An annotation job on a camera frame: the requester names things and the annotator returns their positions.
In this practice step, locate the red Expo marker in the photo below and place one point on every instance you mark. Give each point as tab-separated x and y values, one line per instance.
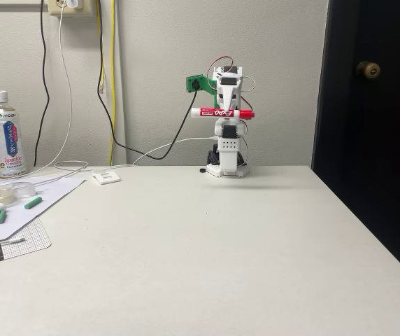
207	112

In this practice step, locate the green marker cap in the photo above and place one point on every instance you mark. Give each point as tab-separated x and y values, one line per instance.
1	217
33	202

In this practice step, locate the brass door knob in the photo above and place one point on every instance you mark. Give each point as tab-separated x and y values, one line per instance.
368	69

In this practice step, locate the black door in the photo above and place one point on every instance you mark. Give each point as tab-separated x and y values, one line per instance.
371	157

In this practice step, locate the white charger plug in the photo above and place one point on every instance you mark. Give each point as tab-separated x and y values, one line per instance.
74	3

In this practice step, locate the white paper sheet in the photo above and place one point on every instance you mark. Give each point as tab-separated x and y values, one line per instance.
51	190

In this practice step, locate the jasmine tea bottle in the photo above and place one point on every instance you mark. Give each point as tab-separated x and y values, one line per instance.
8	140

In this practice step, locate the grid pattern mat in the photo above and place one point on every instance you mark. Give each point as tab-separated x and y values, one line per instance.
28	241

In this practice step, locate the clear petri dish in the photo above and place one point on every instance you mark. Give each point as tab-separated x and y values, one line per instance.
0	192

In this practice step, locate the white cotton swab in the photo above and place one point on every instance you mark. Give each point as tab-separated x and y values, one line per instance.
4	242

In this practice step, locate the white square wall plate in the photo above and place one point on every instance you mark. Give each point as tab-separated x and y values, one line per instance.
106	177

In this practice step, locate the beige wall outlet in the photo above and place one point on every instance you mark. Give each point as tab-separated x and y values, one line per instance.
56	10

